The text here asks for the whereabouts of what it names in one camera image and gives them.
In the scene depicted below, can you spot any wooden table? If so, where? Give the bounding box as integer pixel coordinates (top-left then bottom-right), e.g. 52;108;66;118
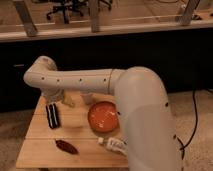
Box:
16;91;128;169

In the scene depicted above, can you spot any clear plastic cup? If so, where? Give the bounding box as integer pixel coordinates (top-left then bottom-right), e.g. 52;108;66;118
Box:
81;93;94;105

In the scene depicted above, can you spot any orange round plate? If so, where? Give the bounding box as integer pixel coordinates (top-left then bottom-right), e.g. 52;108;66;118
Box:
88;101;118;133

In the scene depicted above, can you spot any black office chair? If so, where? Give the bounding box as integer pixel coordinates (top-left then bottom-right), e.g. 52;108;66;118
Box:
45;0;114;24

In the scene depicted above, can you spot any black cable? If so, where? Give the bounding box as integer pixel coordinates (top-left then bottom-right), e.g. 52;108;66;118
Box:
177;89;199;161

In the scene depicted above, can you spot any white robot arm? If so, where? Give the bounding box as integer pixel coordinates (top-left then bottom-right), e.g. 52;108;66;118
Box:
23;56;183;171

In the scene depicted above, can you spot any white plastic bottle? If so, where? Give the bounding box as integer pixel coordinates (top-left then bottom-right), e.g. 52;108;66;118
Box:
97;137;126;155

